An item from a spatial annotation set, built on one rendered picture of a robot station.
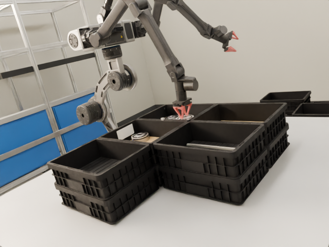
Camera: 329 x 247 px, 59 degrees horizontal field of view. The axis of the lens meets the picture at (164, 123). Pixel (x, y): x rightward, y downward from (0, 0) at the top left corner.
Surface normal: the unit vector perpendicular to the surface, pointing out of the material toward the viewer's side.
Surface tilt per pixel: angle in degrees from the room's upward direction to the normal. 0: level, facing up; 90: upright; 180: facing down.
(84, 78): 90
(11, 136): 90
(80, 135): 90
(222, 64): 90
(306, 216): 0
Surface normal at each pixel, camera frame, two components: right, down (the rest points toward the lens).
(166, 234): -0.20, -0.94
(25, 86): 0.77, 0.03
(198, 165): -0.62, 0.35
